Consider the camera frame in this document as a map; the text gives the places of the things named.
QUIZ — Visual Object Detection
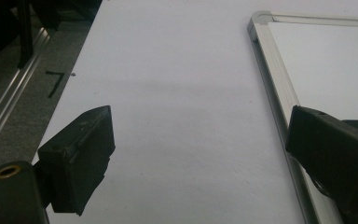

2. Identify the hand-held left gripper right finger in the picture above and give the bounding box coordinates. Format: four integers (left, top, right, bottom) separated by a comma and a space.
284, 105, 358, 224

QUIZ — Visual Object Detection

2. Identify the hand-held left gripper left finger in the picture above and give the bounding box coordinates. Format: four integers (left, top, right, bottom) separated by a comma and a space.
36, 105, 117, 217

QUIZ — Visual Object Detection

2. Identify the black stand post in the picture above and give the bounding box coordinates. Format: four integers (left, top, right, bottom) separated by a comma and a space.
16, 0, 35, 70

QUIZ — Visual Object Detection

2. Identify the aluminium-framed whiteboard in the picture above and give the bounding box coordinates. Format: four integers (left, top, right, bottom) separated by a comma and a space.
246, 10, 358, 224

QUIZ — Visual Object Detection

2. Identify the aluminium floor rail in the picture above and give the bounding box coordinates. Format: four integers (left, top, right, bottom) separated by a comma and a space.
0, 26, 52, 166

